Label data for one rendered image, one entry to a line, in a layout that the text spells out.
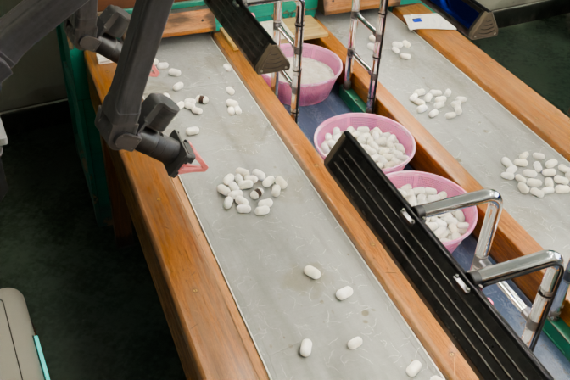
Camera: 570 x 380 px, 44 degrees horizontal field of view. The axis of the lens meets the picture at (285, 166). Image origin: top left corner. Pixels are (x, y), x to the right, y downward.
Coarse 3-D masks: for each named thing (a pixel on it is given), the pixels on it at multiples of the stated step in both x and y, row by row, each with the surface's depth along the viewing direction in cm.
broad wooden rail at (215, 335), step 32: (96, 64) 211; (96, 96) 208; (128, 160) 174; (128, 192) 177; (160, 192) 164; (160, 224) 155; (192, 224) 156; (160, 256) 148; (192, 256) 148; (160, 288) 155; (192, 288) 140; (224, 288) 142; (192, 320) 134; (224, 320) 134; (192, 352) 129; (224, 352) 128; (256, 352) 131
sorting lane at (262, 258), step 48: (192, 48) 227; (144, 96) 203; (192, 96) 204; (240, 96) 205; (240, 144) 185; (192, 192) 169; (288, 192) 170; (240, 240) 156; (288, 240) 156; (336, 240) 157; (240, 288) 144; (288, 288) 145; (336, 288) 145; (288, 336) 135; (336, 336) 135; (384, 336) 136
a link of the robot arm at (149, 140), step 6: (144, 132) 143; (150, 132) 144; (156, 132) 146; (144, 138) 143; (150, 138) 144; (156, 138) 145; (138, 144) 143; (144, 144) 144; (150, 144) 144; (156, 144) 145; (138, 150) 145; (144, 150) 145; (150, 150) 145
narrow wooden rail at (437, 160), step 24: (312, 48) 239; (336, 48) 226; (360, 72) 214; (360, 96) 212; (384, 96) 203; (408, 120) 193; (432, 144) 184; (432, 168) 181; (456, 168) 176; (480, 216) 165; (504, 216) 162; (504, 240) 158; (528, 240) 156; (528, 288) 153
